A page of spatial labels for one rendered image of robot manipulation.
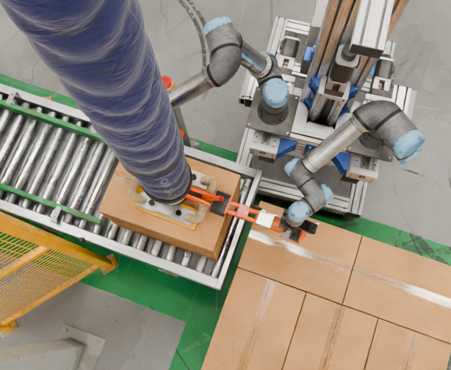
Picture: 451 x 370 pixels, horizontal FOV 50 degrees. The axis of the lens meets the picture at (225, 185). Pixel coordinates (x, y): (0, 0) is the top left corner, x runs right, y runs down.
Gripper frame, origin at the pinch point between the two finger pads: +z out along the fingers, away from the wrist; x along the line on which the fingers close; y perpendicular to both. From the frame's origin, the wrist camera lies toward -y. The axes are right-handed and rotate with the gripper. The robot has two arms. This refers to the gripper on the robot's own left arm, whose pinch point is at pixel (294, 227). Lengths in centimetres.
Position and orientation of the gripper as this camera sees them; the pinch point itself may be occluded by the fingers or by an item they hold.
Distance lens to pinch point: 222.3
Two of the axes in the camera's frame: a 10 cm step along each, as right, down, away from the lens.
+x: -3.5, 9.1, -2.4
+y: -9.4, -3.3, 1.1
